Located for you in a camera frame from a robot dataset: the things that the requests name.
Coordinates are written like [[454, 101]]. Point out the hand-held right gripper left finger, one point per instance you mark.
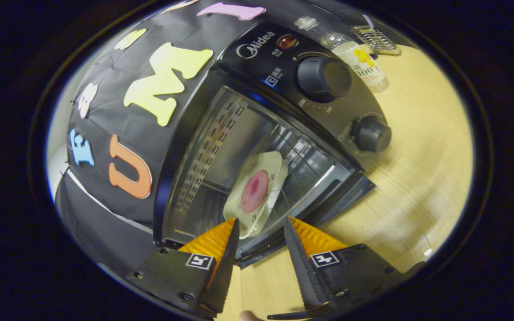
[[225, 267]]

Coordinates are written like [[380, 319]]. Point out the metal spoon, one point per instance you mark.
[[367, 21]]

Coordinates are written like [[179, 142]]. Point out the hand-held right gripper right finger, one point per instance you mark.
[[304, 267]]

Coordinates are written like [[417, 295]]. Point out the white square plate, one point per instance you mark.
[[266, 165]]

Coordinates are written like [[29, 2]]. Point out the clear drink bottle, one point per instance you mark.
[[355, 53]]

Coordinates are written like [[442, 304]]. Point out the black electric oven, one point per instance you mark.
[[257, 62]]

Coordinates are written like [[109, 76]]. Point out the pink meat slice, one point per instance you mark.
[[254, 191]]

